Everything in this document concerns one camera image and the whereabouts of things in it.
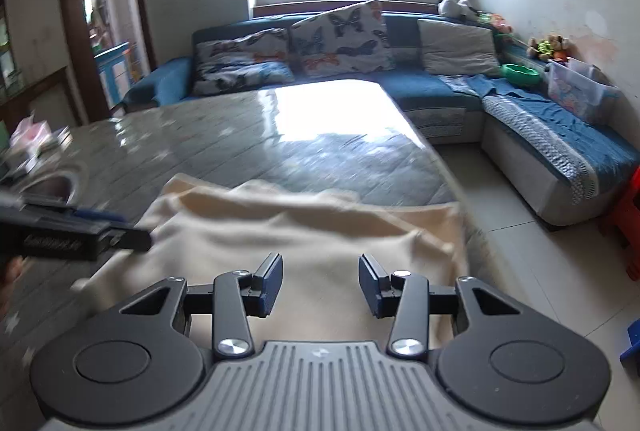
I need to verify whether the panda plush toy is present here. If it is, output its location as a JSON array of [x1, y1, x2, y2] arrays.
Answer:
[[437, 0, 480, 21]]

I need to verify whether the red plastic stool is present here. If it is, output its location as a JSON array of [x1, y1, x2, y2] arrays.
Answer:
[[601, 168, 640, 281]]

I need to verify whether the brown wooden door frame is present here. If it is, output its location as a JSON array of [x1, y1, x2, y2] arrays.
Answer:
[[54, 0, 158, 123]]

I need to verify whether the black round induction cooktop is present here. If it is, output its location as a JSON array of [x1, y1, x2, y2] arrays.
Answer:
[[13, 171, 80, 204]]

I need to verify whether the left butterfly pillow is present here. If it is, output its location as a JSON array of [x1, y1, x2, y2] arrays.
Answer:
[[193, 28, 295, 96]]

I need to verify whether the green booklet on table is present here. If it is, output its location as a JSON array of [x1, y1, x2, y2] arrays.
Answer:
[[47, 127, 73, 150]]

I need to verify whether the clear plastic storage box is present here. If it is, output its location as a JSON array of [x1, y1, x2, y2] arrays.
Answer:
[[547, 62, 620, 125]]

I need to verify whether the dark wooden shelf unit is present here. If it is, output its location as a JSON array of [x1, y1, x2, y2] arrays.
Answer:
[[1, 0, 82, 134]]

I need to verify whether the pink tissue box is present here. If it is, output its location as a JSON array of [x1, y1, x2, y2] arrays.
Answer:
[[10, 116, 52, 157]]

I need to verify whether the blue corner sofa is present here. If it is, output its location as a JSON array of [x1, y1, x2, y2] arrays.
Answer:
[[124, 12, 639, 226]]

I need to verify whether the butterfly pillow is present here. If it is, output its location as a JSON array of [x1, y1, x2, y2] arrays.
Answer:
[[290, 0, 395, 77], [193, 28, 295, 96]]

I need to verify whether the cream sweatshirt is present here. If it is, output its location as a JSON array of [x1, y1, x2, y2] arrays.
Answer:
[[73, 173, 469, 344]]

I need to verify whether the right butterfly pillow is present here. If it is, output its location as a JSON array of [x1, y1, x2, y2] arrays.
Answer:
[[290, 0, 395, 77]]

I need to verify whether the person's hand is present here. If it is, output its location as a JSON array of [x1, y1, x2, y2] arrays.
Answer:
[[0, 257, 24, 311]]

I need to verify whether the blue white cabinet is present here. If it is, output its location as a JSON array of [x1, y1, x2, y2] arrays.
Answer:
[[94, 41, 134, 110]]

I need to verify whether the green bowl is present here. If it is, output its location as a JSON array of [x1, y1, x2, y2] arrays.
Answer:
[[501, 63, 541, 88]]

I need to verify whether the blue object on floor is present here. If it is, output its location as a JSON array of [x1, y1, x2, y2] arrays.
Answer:
[[620, 319, 640, 363]]

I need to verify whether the colourful plush toys pile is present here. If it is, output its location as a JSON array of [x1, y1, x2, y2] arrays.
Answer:
[[526, 34, 572, 63]]

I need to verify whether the grey cushion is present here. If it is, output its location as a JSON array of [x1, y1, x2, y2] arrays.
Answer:
[[418, 18, 500, 77]]

